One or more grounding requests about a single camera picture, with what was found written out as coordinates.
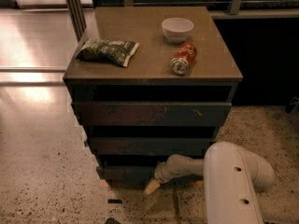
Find blue tape piece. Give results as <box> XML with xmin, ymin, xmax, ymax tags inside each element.
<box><xmin>83</xmin><ymin>140</ymin><xmax>89</xmax><ymax>147</ymax></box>

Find dark object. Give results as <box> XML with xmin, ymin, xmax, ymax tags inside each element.
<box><xmin>105</xmin><ymin>217</ymin><xmax>120</xmax><ymax>224</ymax></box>
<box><xmin>285</xmin><ymin>96</ymin><xmax>299</xmax><ymax>113</ymax></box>

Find green chip bag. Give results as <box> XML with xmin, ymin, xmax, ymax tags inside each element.
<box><xmin>76</xmin><ymin>38</ymin><xmax>139</xmax><ymax>67</ymax></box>

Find red soda can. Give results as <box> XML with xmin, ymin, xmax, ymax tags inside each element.
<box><xmin>170</xmin><ymin>43</ymin><xmax>197</xmax><ymax>76</ymax></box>

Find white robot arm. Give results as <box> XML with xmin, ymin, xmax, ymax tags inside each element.
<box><xmin>144</xmin><ymin>142</ymin><xmax>275</xmax><ymax>224</ymax></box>

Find dark wooden drawer cabinet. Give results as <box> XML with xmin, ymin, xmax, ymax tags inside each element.
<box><xmin>63</xmin><ymin>6</ymin><xmax>244</xmax><ymax>185</ymax></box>

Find white ceramic bowl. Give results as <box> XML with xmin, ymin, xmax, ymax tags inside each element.
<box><xmin>162</xmin><ymin>18</ymin><xmax>194</xmax><ymax>44</ymax></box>

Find metal window frame post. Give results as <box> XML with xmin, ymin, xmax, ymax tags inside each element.
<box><xmin>65</xmin><ymin>0</ymin><xmax>87</xmax><ymax>41</ymax></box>

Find dark object at right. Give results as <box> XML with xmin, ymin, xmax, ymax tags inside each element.
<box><xmin>285</xmin><ymin>96</ymin><xmax>299</xmax><ymax>113</ymax></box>

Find drawer dark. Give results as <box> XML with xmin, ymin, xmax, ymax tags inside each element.
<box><xmin>89</xmin><ymin>137</ymin><xmax>214</xmax><ymax>156</ymax></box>
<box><xmin>72</xmin><ymin>102</ymin><xmax>232</xmax><ymax>127</ymax></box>
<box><xmin>96</xmin><ymin>166</ymin><xmax>155</xmax><ymax>180</ymax></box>

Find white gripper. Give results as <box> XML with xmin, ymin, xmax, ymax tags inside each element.
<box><xmin>144</xmin><ymin>154</ymin><xmax>204</xmax><ymax>195</ymax></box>

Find dark object at bottom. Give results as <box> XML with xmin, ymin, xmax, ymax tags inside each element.
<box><xmin>105</xmin><ymin>217</ymin><xmax>120</xmax><ymax>224</ymax></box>

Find black tape strip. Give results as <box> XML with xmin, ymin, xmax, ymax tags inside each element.
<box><xmin>107</xmin><ymin>199</ymin><xmax>122</xmax><ymax>203</ymax></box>

